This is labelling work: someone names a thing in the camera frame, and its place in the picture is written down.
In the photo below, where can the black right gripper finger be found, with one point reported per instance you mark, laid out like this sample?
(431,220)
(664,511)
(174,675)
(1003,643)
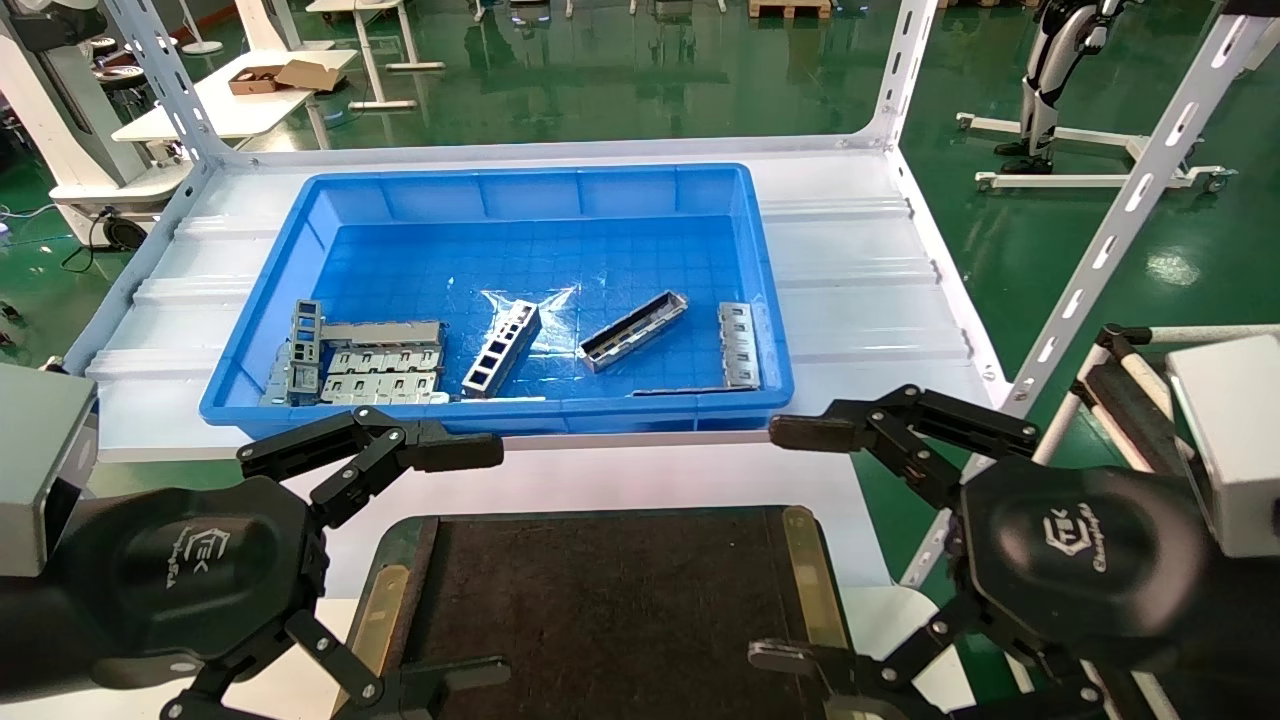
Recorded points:
(900,670)
(810,430)

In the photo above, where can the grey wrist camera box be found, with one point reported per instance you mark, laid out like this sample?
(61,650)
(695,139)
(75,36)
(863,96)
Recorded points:
(1235,440)
(40,460)

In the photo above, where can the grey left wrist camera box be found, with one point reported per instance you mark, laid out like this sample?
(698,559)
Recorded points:
(40,460)

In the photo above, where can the wooden pallet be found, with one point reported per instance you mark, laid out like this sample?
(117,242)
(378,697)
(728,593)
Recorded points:
(790,8)

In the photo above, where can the metal part with square holes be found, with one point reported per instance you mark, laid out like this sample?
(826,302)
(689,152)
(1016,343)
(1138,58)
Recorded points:
(505,345)

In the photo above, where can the blue plastic bin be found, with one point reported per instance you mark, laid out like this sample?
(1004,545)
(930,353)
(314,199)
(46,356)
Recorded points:
(600,250)

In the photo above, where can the white table leg stand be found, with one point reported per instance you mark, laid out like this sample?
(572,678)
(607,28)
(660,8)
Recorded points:
(372,60)

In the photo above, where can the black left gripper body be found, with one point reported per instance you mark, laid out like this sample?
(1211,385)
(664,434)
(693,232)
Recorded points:
(180,570)

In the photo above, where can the black round stool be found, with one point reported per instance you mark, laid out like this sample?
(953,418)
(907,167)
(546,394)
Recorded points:
(125,75)

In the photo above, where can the black container tray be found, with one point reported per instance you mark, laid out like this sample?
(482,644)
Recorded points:
(600,600)

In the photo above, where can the white machine column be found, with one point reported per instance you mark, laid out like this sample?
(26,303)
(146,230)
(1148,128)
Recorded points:
(50,120)

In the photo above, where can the open cardboard box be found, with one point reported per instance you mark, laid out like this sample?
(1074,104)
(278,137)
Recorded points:
(250,85)

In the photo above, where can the upright grey metal part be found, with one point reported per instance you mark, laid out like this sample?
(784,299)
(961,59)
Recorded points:
(305,340)

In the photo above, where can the white tube cart frame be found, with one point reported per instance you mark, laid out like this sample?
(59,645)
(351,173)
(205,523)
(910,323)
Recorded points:
(1120,410)

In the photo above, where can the white wheeled stand base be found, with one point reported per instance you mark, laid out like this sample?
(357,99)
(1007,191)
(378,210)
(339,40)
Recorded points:
(1090,181)

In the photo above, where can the thin metal strip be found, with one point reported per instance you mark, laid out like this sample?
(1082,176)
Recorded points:
(500,399)
(690,390)

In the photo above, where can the white background table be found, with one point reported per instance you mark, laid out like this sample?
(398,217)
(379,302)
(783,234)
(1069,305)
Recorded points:
(240,105)

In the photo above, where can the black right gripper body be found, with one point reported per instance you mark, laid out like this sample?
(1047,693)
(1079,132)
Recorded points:
(1080,560)

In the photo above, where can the long grey metal part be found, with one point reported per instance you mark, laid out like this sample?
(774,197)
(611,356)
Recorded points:
(385,330)

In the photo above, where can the metal channel part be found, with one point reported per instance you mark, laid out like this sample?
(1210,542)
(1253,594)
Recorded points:
(633,331)

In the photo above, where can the white slotted-angle shelf rack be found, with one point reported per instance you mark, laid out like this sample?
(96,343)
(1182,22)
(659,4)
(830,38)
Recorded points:
(1122,220)

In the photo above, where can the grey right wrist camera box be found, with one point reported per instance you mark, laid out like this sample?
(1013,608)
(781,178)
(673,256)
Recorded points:
(1235,440)

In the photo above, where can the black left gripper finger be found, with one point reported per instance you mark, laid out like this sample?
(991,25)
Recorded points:
(440,452)
(340,655)

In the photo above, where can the flat cardboard lid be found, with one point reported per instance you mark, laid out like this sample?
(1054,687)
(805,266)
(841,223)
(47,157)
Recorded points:
(310,73)

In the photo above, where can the clear plastic film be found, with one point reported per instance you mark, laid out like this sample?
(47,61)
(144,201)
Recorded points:
(560,330)

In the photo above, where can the small leaning metal part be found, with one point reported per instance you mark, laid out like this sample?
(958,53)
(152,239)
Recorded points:
(275,380)

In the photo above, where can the humanoid robot legs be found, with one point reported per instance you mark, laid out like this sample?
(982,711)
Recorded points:
(1045,60)

